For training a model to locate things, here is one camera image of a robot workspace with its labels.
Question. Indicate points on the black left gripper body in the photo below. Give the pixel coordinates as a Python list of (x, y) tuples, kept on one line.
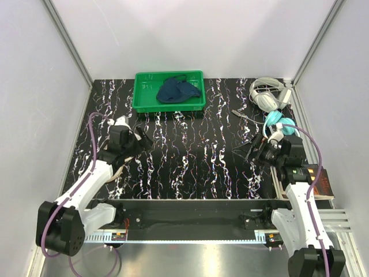
[(128, 149)]

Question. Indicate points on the left aluminium frame post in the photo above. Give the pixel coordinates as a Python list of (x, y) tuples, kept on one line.
[(66, 38)]

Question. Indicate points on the dark blue bra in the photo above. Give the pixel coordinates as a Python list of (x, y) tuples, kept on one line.
[(177, 89)]

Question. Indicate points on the teal cat ear headphones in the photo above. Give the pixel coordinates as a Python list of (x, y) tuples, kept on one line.
[(275, 117)]

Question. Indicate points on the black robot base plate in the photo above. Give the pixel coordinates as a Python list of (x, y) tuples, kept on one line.
[(195, 221)]

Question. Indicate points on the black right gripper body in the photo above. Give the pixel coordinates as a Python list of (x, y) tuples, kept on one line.
[(271, 155)]

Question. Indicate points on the dark orange book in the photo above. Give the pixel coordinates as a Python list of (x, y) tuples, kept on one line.
[(322, 189)]

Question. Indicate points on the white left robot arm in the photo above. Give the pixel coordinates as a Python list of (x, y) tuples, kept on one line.
[(63, 225)]

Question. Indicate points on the right aluminium frame post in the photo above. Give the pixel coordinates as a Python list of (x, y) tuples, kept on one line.
[(323, 30)]

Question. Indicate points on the green plastic tray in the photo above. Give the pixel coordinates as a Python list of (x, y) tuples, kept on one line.
[(148, 84)]

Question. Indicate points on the white grey headphones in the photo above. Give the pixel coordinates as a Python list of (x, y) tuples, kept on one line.
[(269, 94)]

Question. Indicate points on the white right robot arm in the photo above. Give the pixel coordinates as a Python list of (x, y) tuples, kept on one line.
[(311, 252)]

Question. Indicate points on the aluminium frame post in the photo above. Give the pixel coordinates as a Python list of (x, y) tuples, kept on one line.
[(66, 38), (323, 30)]

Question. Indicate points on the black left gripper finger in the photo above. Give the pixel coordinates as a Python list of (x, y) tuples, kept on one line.
[(145, 142), (132, 140)]

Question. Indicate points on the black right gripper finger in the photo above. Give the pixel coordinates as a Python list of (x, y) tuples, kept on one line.
[(247, 152), (257, 141)]

